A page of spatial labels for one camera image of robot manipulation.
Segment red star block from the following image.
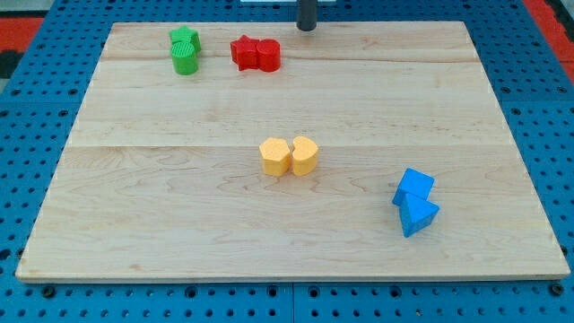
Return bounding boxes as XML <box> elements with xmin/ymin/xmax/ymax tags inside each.
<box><xmin>230</xmin><ymin>35</ymin><xmax>259</xmax><ymax>71</ymax></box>

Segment blue cube block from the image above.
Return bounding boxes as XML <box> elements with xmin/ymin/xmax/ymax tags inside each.
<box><xmin>392</xmin><ymin>168</ymin><xmax>435</xmax><ymax>205</ymax></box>

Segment green star block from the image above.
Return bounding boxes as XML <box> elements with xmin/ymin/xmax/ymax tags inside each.
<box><xmin>169</xmin><ymin>26</ymin><xmax>202</xmax><ymax>52</ymax></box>

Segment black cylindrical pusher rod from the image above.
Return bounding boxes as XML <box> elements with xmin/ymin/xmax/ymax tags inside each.
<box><xmin>296</xmin><ymin>0</ymin><xmax>317</xmax><ymax>31</ymax></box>

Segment yellow heart block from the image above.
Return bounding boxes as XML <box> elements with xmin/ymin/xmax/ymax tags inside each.
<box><xmin>291</xmin><ymin>136</ymin><xmax>318</xmax><ymax>176</ymax></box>

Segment yellow pentagon block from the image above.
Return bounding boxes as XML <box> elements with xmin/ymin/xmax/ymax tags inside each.
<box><xmin>259</xmin><ymin>137</ymin><xmax>291</xmax><ymax>177</ymax></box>

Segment green cylinder block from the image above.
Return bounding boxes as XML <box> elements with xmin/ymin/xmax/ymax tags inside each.
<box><xmin>170</xmin><ymin>42</ymin><xmax>198</xmax><ymax>75</ymax></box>

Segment red cylinder block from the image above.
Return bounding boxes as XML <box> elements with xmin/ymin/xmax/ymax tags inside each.
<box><xmin>257</xmin><ymin>39</ymin><xmax>281</xmax><ymax>73</ymax></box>

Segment wooden board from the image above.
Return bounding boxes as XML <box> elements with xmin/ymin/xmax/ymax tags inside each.
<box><xmin>16</xmin><ymin>21</ymin><xmax>570</xmax><ymax>284</ymax></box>

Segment blue triangle block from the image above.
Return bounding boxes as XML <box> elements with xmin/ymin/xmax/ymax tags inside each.
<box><xmin>399</xmin><ymin>193</ymin><xmax>440</xmax><ymax>238</ymax></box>

